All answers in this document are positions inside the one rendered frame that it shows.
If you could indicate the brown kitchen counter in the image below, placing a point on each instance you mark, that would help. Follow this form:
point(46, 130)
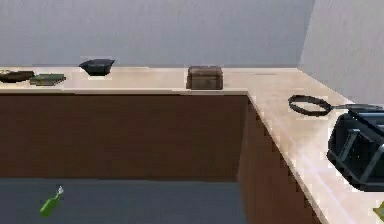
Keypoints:
point(126, 136)

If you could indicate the brown box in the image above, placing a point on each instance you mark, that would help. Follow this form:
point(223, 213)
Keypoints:
point(204, 78)

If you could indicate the dark blue bowl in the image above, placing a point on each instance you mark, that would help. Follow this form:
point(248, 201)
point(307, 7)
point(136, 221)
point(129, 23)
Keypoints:
point(97, 66)

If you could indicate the black frying pan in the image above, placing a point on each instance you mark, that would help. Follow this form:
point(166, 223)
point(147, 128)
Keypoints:
point(310, 105)

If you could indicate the green bottle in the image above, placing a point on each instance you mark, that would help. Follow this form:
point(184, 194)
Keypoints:
point(50, 204)

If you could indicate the black toaster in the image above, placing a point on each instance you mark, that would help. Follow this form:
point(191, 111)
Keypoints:
point(360, 150)

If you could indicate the dark brown dish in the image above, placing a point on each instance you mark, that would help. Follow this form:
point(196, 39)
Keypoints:
point(15, 76)

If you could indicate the yellow-green object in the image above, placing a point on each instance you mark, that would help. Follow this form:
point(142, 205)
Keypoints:
point(380, 211)

